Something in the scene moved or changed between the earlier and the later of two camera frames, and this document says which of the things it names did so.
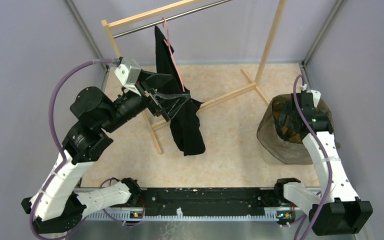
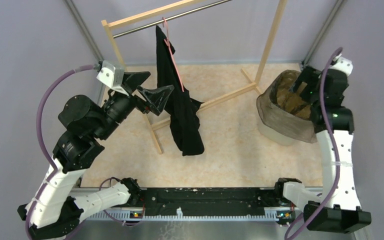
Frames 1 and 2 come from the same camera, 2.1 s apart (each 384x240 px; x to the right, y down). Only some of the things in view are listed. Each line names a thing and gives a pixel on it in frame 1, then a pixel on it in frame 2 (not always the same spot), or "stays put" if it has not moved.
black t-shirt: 186,126 stays put
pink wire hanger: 167,41 stays put
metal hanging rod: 168,19 stays put
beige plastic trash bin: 272,159 to 278,136
